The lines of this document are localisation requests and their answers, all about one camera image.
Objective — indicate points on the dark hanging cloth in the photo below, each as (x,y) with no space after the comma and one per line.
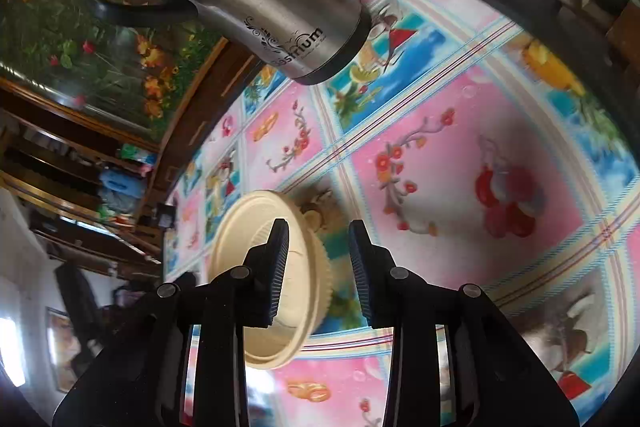
(77,297)

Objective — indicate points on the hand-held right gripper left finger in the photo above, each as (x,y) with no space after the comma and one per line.
(277,272)

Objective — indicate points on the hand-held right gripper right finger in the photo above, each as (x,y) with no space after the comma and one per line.
(361,272)

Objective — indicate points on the printed tablecloth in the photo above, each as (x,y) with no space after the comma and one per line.
(440,187)

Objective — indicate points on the framed wall picture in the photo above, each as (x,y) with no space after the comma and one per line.
(62,352)

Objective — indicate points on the cream bowl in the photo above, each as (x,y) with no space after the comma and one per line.
(317,277)
(235,232)

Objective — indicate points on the blue container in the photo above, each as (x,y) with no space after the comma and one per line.
(120,184)

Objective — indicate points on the wooden shelf unit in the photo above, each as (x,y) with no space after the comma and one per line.
(60,157)

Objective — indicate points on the floral wall poster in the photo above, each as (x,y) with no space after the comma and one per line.
(60,57)

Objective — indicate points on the small dark object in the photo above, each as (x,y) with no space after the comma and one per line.
(166,214)

